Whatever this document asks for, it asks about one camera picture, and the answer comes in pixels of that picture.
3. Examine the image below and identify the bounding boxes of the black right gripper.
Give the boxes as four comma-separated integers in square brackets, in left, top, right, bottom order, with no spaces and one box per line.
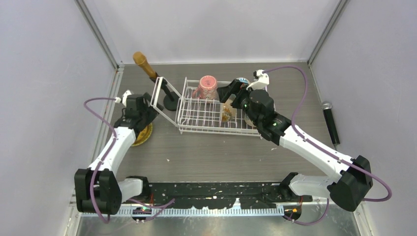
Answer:
[217,79,261,127]

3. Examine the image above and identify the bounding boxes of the pink ceramic mug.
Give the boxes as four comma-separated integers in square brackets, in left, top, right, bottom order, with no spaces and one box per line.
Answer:
[191,75,217,100]

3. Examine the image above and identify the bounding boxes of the small yellow patterned plate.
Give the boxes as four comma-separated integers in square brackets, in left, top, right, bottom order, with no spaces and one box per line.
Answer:
[131,123,153,147]

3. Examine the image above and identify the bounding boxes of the white floral bowl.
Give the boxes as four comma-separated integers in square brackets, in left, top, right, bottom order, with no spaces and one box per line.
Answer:
[221,98,237,122]

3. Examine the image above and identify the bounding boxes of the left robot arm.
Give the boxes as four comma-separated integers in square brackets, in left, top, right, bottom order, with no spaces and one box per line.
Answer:
[74,90,159,216]

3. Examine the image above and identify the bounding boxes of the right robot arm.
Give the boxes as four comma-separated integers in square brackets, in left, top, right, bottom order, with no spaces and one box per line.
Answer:
[217,79,373,212]

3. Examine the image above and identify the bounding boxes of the blue ceramic mug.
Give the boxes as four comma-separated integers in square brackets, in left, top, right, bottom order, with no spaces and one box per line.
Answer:
[237,77,250,84]

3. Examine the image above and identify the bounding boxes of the black microphone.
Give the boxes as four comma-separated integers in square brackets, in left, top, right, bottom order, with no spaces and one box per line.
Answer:
[321,101,340,146]

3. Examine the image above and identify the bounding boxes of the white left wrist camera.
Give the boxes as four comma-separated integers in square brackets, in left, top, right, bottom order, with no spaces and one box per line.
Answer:
[115,89,133,107]

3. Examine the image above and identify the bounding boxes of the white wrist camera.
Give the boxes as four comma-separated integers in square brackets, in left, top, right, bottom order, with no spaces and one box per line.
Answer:
[247,69,269,90]
[115,89,133,107]

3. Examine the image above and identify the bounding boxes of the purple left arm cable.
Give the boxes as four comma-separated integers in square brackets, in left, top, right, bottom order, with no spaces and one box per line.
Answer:
[83,97,118,225]

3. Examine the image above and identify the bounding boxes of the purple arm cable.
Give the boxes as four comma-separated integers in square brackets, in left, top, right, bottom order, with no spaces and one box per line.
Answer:
[83,97,118,225]
[263,65,392,203]

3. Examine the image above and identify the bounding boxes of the white wire dish rack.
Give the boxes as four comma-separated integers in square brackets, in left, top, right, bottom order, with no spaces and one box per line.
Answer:
[151,77,261,137]

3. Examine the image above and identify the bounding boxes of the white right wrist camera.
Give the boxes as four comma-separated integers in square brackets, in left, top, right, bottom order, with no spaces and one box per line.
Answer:
[247,69,269,90]

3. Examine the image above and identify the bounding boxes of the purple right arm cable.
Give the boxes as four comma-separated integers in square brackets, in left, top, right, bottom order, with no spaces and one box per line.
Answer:
[263,65,392,203]

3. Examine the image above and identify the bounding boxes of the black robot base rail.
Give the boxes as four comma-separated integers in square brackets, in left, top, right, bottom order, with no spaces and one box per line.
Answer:
[123,180,313,216]

